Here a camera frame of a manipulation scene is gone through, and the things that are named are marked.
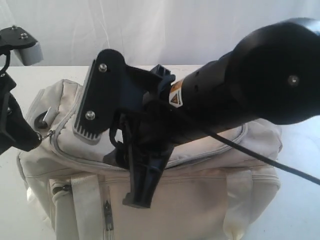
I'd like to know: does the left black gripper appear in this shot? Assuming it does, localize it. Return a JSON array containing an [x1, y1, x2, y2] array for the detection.
[[0, 72, 42, 154]]

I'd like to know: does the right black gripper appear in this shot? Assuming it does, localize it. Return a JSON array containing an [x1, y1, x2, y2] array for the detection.
[[102, 64, 176, 209]]

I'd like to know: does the beige duffel bag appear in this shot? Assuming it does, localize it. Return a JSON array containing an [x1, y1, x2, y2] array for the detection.
[[17, 79, 280, 240]]

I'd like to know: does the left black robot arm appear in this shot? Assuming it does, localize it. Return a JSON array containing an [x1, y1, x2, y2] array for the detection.
[[0, 72, 42, 154]]

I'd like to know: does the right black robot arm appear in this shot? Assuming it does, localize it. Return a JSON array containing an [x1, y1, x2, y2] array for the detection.
[[109, 17, 320, 208]]

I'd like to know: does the white backdrop curtain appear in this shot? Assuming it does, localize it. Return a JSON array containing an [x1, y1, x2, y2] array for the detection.
[[0, 0, 320, 66]]

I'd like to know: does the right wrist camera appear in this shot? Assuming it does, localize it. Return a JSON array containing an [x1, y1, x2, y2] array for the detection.
[[73, 49, 126, 145]]

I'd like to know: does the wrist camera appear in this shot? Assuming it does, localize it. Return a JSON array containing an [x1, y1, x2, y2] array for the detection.
[[73, 49, 126, 145], [0, 25, 44, 66]]

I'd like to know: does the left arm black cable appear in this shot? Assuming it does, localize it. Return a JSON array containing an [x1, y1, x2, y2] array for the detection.
[[0, 49, 12, 76]]

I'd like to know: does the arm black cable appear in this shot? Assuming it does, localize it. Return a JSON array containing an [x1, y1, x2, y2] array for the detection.
[[0, 49, 12, 76], [154, 99, 320, 187]]

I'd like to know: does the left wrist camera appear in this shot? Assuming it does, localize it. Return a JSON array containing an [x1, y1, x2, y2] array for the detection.
[[0, 25, 44, 66]]

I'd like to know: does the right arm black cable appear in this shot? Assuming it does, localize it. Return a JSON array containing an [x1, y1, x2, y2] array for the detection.
[[154, 99, 320, 187]]

